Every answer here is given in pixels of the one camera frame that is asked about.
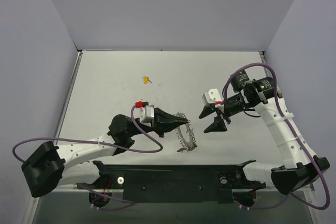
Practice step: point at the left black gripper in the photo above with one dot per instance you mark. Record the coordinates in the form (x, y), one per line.
(157, 121)

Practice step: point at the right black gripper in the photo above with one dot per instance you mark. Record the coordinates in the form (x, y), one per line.
(221, 111)

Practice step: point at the metal disc keyring holder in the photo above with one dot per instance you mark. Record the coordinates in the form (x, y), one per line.
(186, 137)

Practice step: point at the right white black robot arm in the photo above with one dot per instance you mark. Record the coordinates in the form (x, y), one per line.
(301, 165)

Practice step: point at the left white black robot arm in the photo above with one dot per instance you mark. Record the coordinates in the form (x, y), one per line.
(45, 168)

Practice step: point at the yellow tagged key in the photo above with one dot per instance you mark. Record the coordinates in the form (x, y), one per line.
(146, 80)

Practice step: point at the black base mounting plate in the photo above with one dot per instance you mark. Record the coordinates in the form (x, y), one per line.
(176, 183)

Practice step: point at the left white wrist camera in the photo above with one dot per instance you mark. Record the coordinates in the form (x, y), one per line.
(146, 112)

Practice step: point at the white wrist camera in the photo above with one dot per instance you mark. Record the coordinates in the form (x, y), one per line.
(146, 112)
(213, 97)

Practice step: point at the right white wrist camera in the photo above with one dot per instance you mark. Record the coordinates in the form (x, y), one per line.
(213, 97)

